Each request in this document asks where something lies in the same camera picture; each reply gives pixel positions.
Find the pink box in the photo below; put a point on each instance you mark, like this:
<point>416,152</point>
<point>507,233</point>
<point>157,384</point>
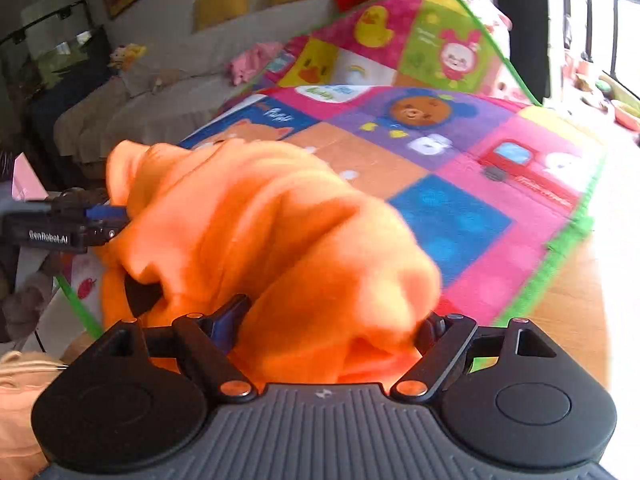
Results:
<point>27,180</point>

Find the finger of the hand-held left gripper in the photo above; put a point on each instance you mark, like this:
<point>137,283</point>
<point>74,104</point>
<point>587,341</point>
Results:
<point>107,215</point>

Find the colourful cartoon play mat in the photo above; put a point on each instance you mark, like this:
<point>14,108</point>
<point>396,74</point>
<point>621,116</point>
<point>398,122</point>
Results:
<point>450,220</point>

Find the orange pumpkin costume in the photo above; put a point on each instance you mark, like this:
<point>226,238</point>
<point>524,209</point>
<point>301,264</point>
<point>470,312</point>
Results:
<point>260,240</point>

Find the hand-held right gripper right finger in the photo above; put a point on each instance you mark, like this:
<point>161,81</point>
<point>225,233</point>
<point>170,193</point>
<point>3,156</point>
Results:
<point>430,332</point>

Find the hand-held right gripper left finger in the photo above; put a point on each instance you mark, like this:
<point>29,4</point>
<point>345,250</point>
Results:
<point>227,327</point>

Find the yellow plush toy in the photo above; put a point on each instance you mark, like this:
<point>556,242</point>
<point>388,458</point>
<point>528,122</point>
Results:
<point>125,56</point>

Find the dark curtain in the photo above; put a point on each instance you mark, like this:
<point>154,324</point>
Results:
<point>530,25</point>

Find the pink clothes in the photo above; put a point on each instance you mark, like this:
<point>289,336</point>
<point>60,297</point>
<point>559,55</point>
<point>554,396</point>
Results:
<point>255,62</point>

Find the white covered sofa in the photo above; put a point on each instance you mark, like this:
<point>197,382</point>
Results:
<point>165,110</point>

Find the pink bowl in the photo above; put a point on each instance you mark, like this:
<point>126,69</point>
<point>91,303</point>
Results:
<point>627,115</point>

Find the black window frame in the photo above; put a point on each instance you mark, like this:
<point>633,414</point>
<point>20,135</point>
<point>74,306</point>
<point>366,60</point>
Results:
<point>612,20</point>

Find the peach cloth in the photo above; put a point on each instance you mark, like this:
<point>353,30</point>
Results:
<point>22,410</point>

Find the glass fish tank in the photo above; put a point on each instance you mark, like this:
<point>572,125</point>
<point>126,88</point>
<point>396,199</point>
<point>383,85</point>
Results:
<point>55,55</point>

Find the small flower pot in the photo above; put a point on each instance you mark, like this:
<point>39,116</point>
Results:
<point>586,66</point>

